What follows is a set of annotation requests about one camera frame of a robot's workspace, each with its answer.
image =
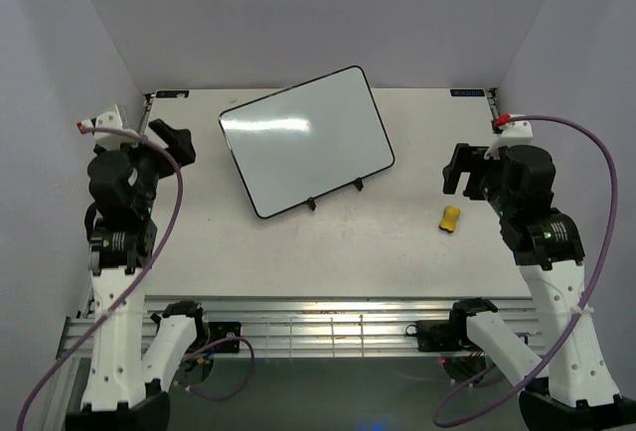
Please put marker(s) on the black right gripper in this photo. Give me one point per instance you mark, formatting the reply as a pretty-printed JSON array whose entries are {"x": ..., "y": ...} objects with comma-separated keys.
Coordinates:
[{"x": 466, "y": 158}]

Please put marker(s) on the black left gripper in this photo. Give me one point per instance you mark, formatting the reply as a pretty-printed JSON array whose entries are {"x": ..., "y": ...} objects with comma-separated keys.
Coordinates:
[{"x": 180, "y": 141}]

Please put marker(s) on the yellow bone-shaped eraser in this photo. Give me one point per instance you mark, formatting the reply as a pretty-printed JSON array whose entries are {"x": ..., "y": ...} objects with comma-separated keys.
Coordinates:
[{"x": 450, "y": 218}]

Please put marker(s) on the white dry-erase whiteboard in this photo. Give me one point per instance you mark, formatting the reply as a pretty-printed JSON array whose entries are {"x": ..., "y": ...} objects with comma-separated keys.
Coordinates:
[{"x": 299, "y": 144}]

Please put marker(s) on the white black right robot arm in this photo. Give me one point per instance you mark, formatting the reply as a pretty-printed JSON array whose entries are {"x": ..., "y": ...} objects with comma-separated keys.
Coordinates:
[{"x": 570, "y": 387}]

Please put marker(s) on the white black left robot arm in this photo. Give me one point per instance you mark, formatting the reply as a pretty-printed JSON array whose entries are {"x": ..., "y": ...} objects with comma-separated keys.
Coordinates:
[{"x": 127, "y": 387}]

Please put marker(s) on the blue left corner label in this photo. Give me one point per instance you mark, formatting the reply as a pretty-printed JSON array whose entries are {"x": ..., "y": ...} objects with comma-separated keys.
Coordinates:
[{"x": 172, "y": 94}]

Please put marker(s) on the blue corner label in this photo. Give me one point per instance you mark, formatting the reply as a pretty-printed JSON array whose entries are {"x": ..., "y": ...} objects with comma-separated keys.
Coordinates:
[
  {"x": 467, "y": 92},
  {"x": 172, "y": 94}
]

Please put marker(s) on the blue right corner label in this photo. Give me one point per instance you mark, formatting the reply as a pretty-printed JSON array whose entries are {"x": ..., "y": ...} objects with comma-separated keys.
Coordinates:
[{"x": 467, "y": 92}]

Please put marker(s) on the folding metal easel stand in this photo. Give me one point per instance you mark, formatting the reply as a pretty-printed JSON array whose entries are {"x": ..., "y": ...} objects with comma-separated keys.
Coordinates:
[{"x": 338, "y": 192}]

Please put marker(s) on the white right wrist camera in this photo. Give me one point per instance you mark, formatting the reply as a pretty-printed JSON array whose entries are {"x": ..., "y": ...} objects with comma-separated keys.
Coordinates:
[{"x": 510, "y": 130}]

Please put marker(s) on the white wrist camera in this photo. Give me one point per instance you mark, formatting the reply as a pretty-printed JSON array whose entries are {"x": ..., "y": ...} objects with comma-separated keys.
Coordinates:
[
  {"x": 116, "y": 117},
  {"x": 510, "y": 130}
]

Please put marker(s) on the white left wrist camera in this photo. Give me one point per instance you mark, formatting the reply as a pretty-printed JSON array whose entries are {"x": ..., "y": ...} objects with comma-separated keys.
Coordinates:
[{"x": 116, "y": 117}]

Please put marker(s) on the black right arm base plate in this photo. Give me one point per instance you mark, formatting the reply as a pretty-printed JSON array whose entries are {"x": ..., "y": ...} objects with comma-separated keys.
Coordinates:
[{"x": 436, "y": 336}]

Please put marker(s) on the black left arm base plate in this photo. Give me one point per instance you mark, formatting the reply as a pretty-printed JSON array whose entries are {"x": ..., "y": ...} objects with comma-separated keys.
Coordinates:
[{"x": 224, "y": 330}]

